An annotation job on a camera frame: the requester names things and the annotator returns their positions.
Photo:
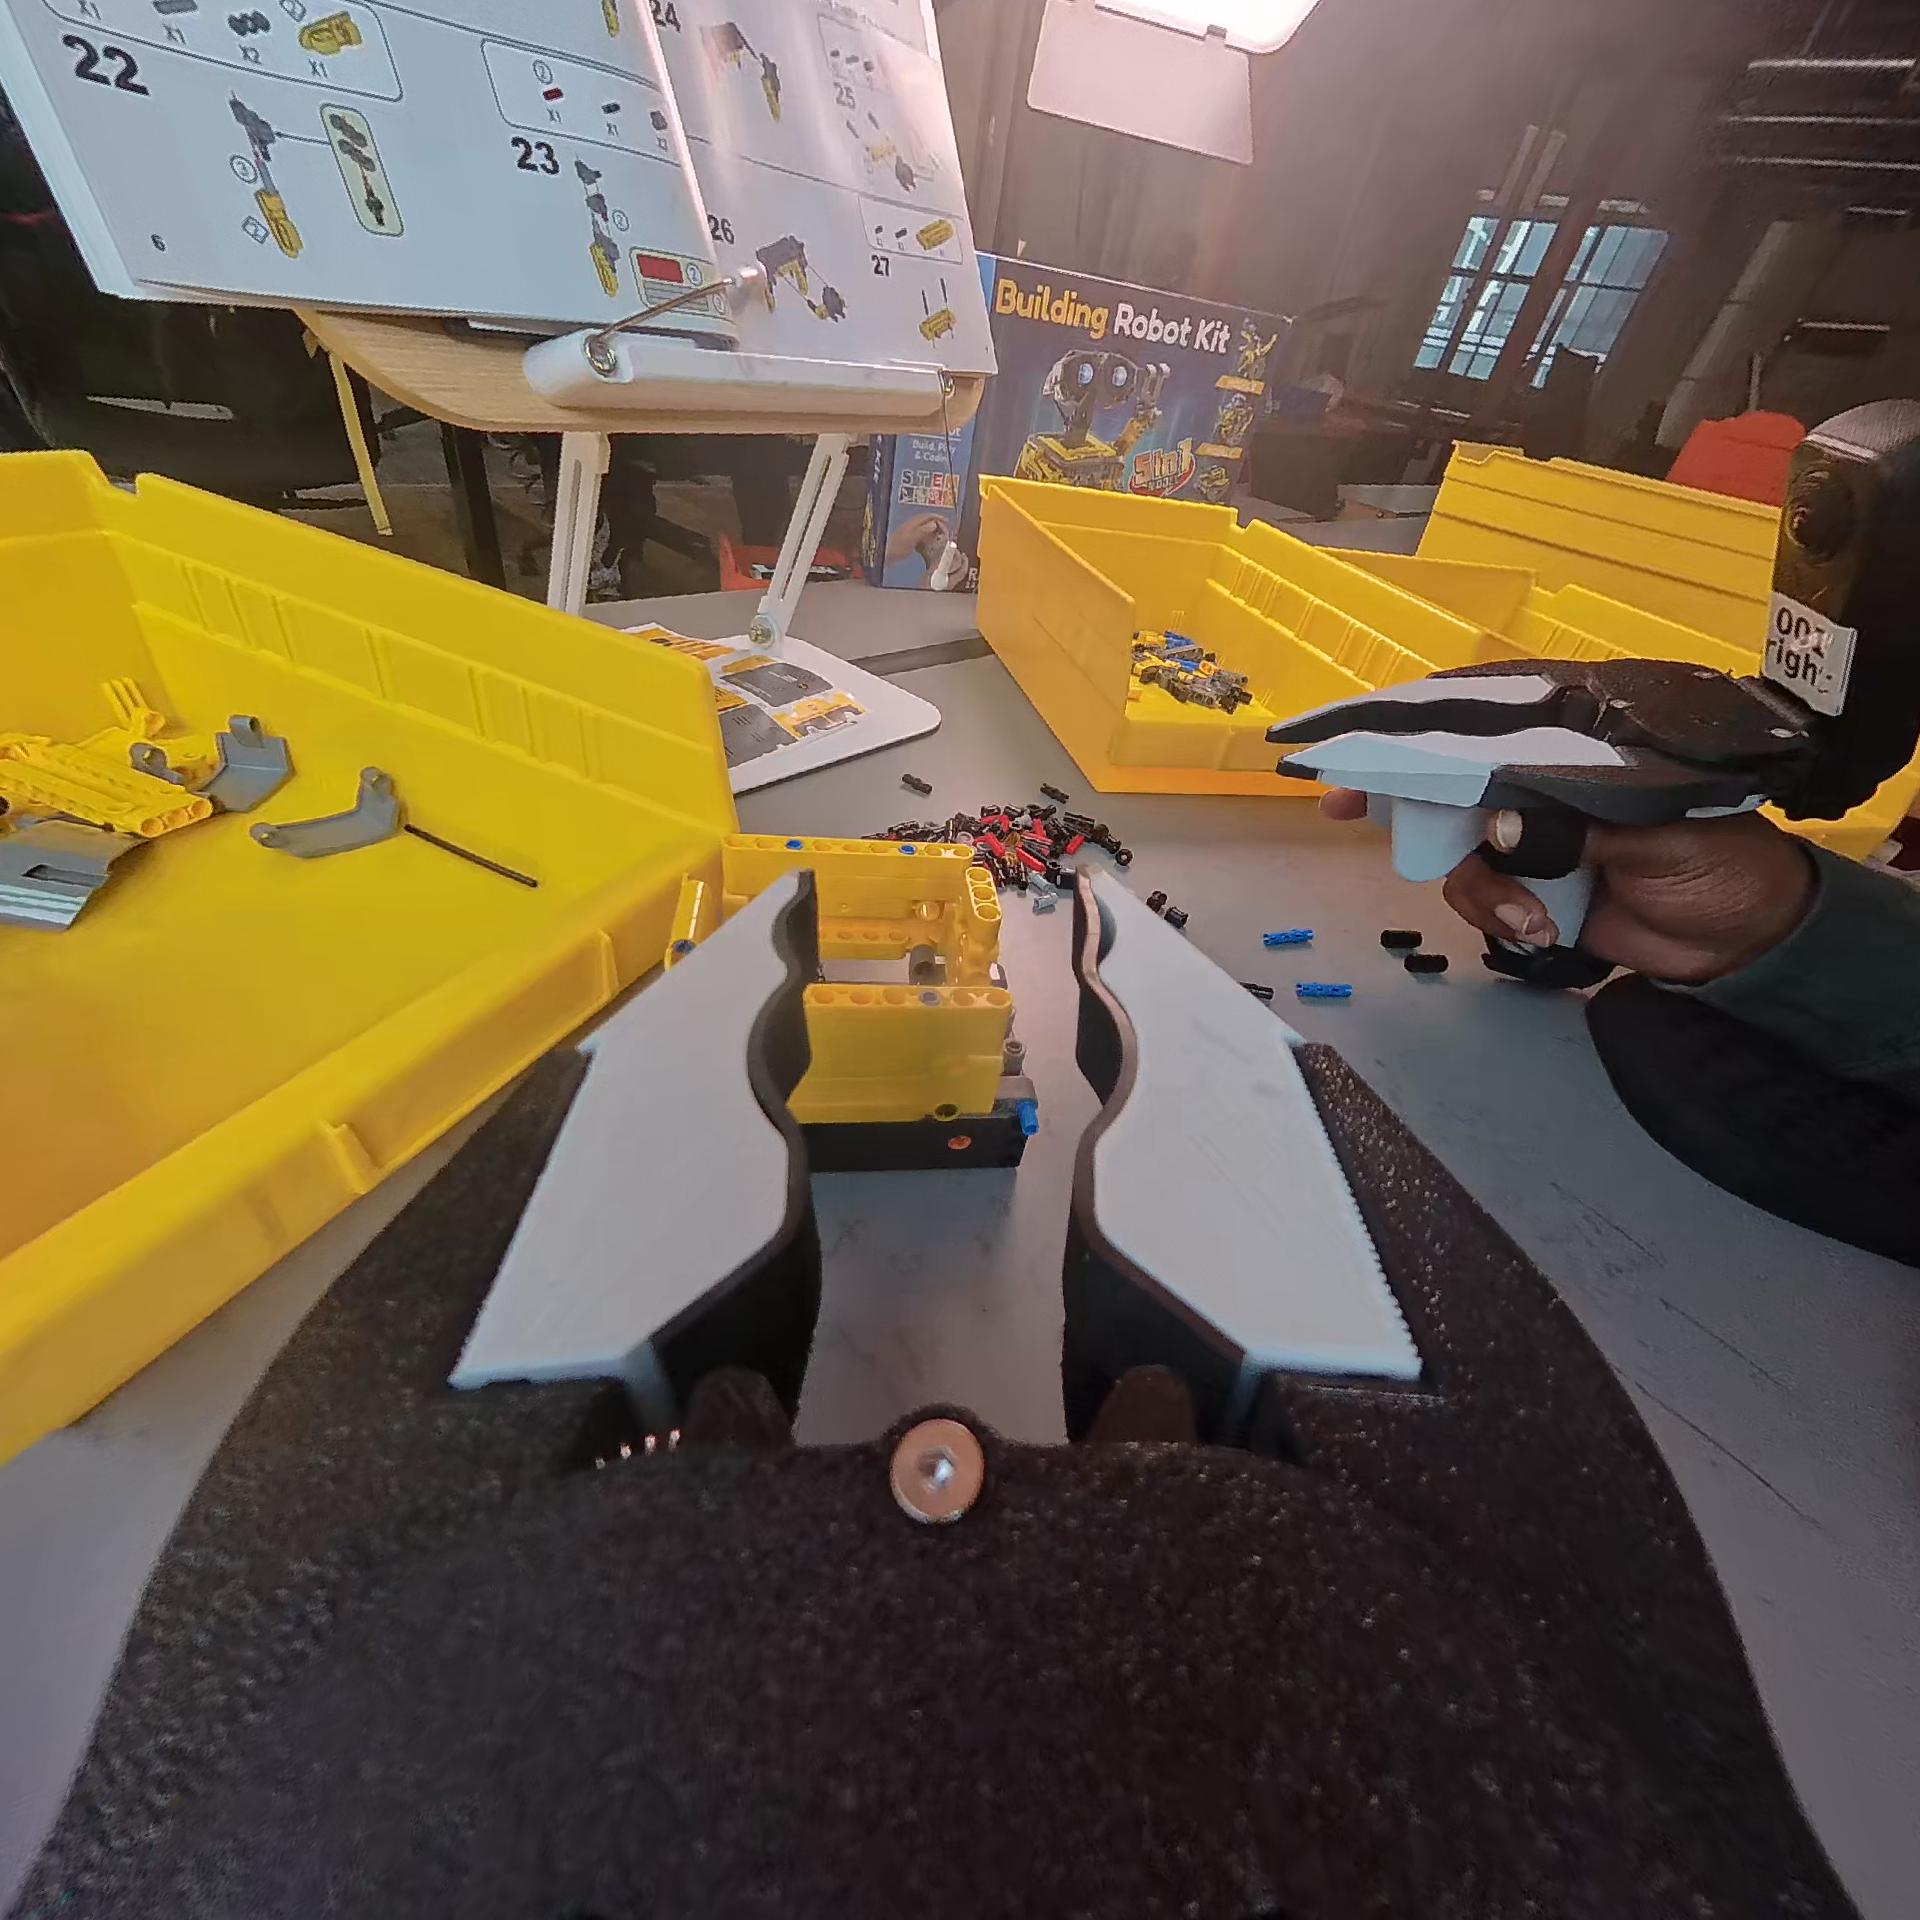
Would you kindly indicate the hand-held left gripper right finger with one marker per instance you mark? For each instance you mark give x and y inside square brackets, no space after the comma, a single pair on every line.
[1245,1202]

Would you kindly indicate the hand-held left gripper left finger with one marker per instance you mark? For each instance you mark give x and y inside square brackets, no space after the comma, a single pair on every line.
[629,1202]

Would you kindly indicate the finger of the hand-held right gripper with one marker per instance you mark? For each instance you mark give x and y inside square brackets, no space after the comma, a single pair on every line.
[1411,764]
[1440,705]

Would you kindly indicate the yellow plastic bin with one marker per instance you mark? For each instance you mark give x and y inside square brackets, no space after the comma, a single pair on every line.
[1049,601]
[1575,617]
[301,1081]
[1622,525]

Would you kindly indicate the blue grey lego parts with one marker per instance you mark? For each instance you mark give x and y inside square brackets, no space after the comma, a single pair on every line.
[1184,676]

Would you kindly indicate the yellow black lego robot model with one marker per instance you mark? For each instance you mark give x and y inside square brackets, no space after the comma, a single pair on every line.
[901,1050]

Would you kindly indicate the pile of small lego pins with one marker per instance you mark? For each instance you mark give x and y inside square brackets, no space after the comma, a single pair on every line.
[991,841]

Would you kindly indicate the person's right hand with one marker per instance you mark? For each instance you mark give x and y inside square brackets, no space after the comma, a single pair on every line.
[1695,885]

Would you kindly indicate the orange plastic container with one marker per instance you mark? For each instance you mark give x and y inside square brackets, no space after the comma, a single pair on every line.
[1733,451]

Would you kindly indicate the window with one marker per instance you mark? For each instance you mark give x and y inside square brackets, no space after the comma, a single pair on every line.
[1501,284]

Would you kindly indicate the robot kit box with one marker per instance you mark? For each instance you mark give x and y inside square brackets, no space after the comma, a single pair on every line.
[1049,390]

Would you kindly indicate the sticker sheet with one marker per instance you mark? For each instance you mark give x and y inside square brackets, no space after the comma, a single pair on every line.
[750,692]

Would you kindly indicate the hanging light panel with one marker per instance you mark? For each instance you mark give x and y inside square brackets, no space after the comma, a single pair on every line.
[1156,77]

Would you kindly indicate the white book stand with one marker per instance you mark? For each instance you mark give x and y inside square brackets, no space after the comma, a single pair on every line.
[721,370]

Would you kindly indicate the instruction booklet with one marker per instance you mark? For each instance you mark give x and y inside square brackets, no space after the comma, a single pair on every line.
[375,149]

